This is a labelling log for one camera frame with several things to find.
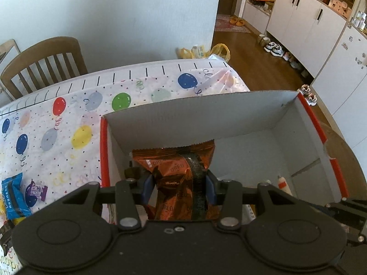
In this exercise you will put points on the purple candy packet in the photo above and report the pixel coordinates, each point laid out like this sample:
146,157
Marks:
35,192

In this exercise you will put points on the brown Oreo snack bag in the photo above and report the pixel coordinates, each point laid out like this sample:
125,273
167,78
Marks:
180,177

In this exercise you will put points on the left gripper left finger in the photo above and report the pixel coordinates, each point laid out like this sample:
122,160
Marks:
131,195

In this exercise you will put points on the entry door rug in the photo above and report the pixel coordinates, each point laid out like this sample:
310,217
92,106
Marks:
230,24

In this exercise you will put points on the orange slippers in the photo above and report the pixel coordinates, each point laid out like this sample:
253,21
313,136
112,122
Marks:
237,21

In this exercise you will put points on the white wall cabinets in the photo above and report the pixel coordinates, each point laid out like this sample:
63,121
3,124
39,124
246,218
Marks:
331,50

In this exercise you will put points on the pair of sneakers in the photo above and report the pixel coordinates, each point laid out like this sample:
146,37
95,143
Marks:
274,49

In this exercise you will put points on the wooden side cabinet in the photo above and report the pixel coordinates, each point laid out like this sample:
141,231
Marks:
9,50

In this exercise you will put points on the blue Oreo snack packet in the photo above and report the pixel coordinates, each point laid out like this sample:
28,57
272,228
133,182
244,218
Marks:
13,198

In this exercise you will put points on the dark green black packet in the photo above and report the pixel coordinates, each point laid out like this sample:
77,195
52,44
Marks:
6,236

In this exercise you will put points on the red cardboard box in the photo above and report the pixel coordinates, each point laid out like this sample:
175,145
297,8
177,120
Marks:
258,136

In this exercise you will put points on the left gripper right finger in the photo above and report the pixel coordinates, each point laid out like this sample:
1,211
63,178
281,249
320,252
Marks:
229,195

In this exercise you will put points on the yellow plastic bag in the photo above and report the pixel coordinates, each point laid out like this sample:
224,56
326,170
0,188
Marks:
217,52

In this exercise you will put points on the balloon pattern tablecloth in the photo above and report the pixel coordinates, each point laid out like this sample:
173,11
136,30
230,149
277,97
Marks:
52,136

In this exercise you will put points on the wooden chair far side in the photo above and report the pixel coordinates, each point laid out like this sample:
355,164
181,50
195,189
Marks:
46,63

